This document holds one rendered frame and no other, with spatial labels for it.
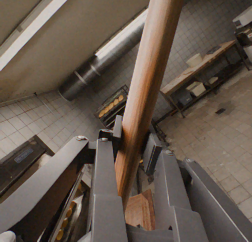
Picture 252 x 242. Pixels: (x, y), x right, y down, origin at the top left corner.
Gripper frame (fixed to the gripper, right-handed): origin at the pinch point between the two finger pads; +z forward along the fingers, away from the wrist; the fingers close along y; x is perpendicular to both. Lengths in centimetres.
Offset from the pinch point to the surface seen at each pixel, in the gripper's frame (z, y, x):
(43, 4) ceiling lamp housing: 83, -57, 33
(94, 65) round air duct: 284, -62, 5
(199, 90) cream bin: 423, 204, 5
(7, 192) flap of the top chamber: 83, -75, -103
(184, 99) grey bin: 424, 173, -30
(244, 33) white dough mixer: 385, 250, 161
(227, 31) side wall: 487, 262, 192
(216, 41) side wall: 488, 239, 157
